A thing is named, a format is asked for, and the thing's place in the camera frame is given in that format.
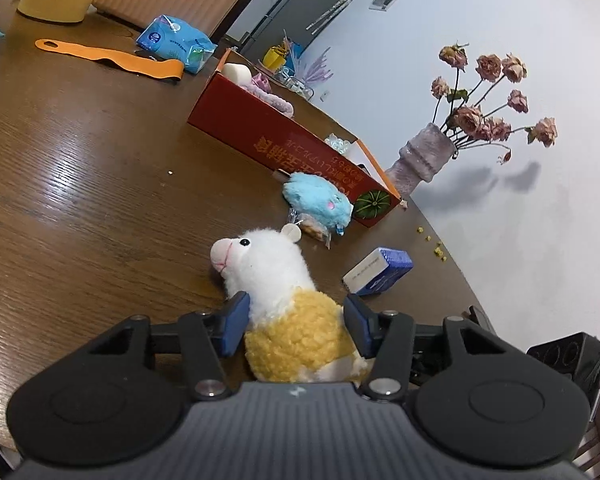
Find purple lavender bunch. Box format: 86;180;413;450
295;47;334;84

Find blue and white small box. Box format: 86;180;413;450
342;246;414;297

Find purple textured vase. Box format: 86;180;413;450
384;122;459;199

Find light blue plush toy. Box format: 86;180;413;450
282;171;354;237

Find white and yellow alpaca plush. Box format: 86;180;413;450
209;225;374;387

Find yellow cup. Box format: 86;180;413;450
262;45;289;72

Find clear snack packet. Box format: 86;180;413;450
286;207;334;249

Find dark grey refrigerator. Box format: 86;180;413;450
239;0;368;62

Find dried pink rose bouquet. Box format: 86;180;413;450
431;41;559;166

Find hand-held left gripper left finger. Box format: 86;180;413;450
86;291;252;402

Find red cardboard box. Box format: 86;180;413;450
187;48;402;229

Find crinkled clear plastic wrap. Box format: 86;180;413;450
323;133;354;154

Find scattered yellow crumbs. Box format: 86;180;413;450
416;226;449;262

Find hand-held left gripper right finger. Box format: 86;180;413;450
343;294;507;402

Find white tape roll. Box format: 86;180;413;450
222;62;253;85

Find blue wet wipes pack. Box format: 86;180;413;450
135;14;219;76

